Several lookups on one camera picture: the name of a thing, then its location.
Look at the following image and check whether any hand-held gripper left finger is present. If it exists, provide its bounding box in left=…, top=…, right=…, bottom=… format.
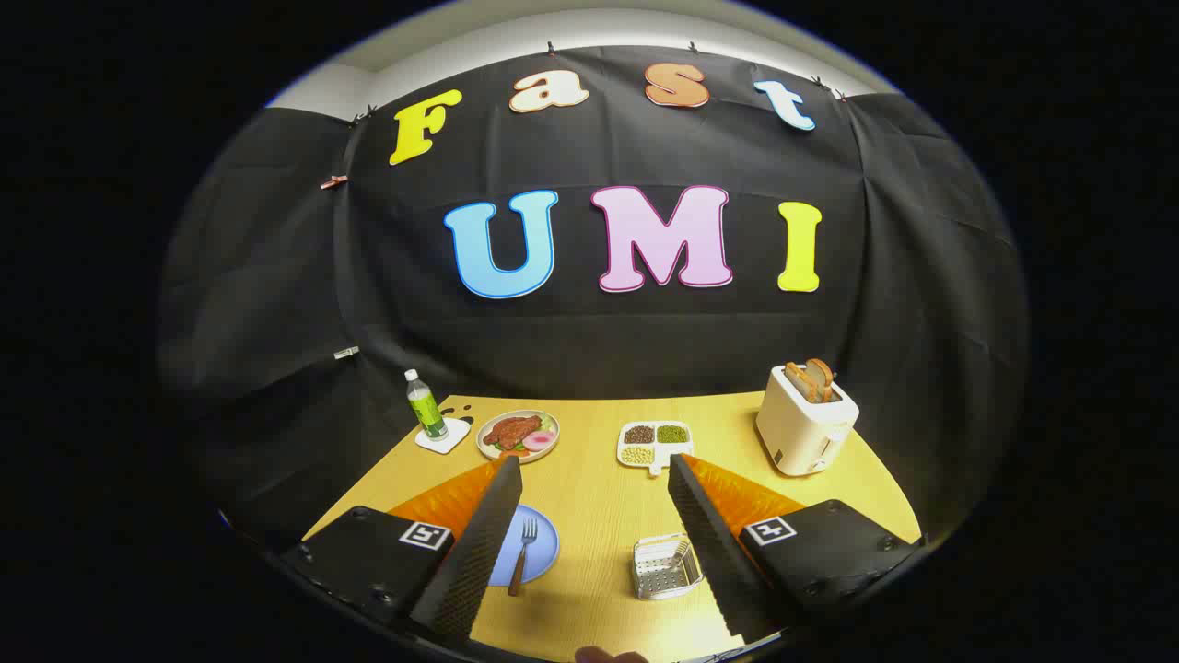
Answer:
left=279, top=455, right=524, bottom=644

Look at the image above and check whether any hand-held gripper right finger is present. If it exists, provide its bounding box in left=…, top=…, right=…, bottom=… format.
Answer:
left=667, top=452, right=924, bottom=643

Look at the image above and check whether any fork with wooden handle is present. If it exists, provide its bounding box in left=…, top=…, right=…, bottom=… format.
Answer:
left=508, top=518, right=539, bottom=597

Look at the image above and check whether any metal perforated basket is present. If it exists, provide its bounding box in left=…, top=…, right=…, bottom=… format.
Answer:
left=632, top=534, right=704, bottom=601

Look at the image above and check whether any blue round plate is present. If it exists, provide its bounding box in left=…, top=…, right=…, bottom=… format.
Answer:
left=488, top=504, right=560, bottom=587

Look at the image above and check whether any white square coaster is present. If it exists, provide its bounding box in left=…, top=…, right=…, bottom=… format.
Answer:
left=414, top=417, right=473, bottom=455

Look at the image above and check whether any white divided dish with beans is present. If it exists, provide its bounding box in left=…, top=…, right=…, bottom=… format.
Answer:
left=616, top=421, right=695, bottom=477

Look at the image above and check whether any round plate with meat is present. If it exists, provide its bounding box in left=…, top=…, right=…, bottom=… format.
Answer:
left=476, top=410, right=560, bottom=461

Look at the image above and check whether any white toaster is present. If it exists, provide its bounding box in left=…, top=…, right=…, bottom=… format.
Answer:
left=755, top=364, right=859, bottom=477

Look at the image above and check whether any green label drink bottle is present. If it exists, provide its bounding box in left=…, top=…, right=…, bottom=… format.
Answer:
left=403, top=370, right=449, bottom=441

